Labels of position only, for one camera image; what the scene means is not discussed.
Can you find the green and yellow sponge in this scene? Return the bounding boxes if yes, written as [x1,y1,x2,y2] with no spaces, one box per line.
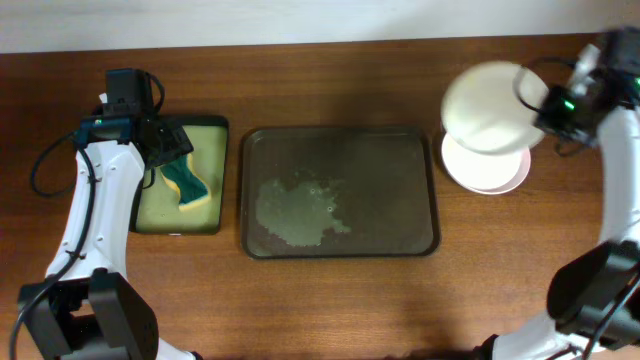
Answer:
[160,153,212,212]

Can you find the cream white plate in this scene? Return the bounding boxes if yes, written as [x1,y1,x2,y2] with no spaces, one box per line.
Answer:
[441,61,548,155]

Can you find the pink plate with yellow stain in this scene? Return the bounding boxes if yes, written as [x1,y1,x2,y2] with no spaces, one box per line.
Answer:
[441,134,531,195]

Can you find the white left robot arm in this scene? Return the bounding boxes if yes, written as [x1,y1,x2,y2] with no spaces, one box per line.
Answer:
[8,117,199,359]

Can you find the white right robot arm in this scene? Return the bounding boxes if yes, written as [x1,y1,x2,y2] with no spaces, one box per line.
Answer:
[470,26,639,360]

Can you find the black soapy water tray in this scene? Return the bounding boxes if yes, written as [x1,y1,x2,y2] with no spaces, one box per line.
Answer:
[131,115,229,235]

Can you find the dark brown serving tray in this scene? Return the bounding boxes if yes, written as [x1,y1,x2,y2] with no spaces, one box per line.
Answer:
[239,126,441,260]

